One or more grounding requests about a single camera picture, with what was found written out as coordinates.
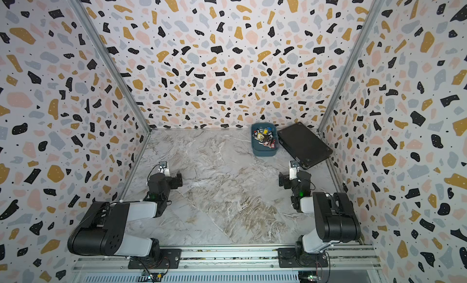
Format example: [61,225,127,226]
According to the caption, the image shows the teal storage box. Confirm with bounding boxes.
[251,122,279,157]

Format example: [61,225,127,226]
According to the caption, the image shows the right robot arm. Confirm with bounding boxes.
[278,171,361,259]

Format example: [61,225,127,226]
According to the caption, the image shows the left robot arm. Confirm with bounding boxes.
[67,172,183,261]

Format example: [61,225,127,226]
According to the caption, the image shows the pile of keys in box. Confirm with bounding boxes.
[253,127,276,149]

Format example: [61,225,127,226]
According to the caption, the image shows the black laptop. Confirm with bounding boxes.
[277,122,333,170]

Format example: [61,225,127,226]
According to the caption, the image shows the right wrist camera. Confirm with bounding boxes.
[289,160,299,180]

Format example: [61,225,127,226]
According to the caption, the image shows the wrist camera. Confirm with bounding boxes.
[158,161,170,177]
[289,160,299,180]

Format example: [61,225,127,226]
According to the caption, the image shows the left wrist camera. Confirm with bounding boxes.
[158,161,170,177]

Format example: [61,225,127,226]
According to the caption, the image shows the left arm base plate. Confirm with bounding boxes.
[128,248,182,270]

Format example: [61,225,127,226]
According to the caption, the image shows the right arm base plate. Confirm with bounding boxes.
[277,248,329,268]

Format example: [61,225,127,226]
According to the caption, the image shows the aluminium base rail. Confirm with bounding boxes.
[71,244,386,283]

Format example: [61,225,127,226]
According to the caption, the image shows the right aluminium corner post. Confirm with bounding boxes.
[317,0,384,134]

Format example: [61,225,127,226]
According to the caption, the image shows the aluminium corner post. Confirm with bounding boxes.
[317,0,384,134]
[67,0,151,134]

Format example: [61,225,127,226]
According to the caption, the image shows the left aluminium corner post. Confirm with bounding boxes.
[67,0,151,134]

